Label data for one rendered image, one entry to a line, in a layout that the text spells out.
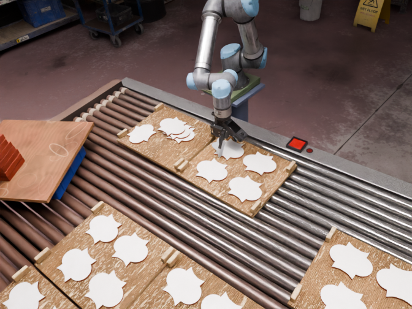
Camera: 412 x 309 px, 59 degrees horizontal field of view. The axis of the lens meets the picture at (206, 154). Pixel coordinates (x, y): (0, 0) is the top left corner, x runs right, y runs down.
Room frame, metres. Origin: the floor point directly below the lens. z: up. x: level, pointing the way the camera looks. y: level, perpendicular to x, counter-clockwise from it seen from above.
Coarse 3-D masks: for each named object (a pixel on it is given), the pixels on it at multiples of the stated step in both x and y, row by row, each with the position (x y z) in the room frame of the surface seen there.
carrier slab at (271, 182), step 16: (192, 160) 1.21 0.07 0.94; (208, 160) 1.20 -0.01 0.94; (224, 160) 1.19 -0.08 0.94; (240, 160) 1.17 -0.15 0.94; (272, 160) 1.15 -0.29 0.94; (192, 176) 1.11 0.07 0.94; (240, 176) 1.08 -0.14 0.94; (256, 176) 1.06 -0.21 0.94; (272, 176) 1.05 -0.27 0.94; (288, 176) 1.05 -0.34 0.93; (208, 192) 1.01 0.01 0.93; (224, 192) 1.00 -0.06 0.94; (272, 192) 0.97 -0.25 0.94; (240, 208) 0.90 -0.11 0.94
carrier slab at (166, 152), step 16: (160, 112) 1.62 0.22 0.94; (176, 112) 1.60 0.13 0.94; (208, 128) 1.43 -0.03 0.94; (128, 144) 1.38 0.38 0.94; (144, 144) 1.37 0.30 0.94; (160, 144) 1.35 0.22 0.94; (176, 144) 1.34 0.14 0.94; (192, 144) 1.32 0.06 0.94; (208, 144) 1.33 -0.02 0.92; (160, 160) 1.24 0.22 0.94; (176, 160) 1.23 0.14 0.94
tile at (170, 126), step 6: (162, 120) 1.50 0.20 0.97; (168, 120) 1.50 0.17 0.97; (174, 120) 1.49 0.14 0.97; (162, 126) 1.45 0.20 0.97; (168, 126) 1.45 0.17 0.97; (174, 126) 1.44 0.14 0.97; (180, 126) 1.44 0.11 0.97; (168, 132) 1.40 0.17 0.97; (174, 132) 1.39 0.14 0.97; (180, 132) 1.39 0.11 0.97
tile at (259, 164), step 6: (246, 156) 1.18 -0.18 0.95; (252, 156) 1.18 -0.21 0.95; (258, 156) 1.17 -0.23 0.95; (264, 156) 1.17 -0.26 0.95; (270, 156) 1.16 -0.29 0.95; (246, 162) 1.14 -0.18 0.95; (252, 162) 1.14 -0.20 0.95; (258, 162) 1.14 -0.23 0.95; (264, 162) 1.13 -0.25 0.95; (270, 162) 1.13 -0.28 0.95; (246, 168) 1.11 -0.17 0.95; (252, 168) 1.11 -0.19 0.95; (258, 168) 1.10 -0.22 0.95; (264, 168) 1.10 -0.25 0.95; (270, 168) 1.09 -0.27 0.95
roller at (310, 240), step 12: (84, 120) 1.66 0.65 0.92; (96, 132) 1.54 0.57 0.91; (108, 132) 1.52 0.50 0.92; (120, 144) 1.42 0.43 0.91; (264, 216) 0.86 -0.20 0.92; (276, 216) 0.86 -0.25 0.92; (276, 228) 0.82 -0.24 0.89; (288, 228) 0.79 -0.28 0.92; (300, 240) 0.75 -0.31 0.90; (312, 240) 0.73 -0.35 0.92
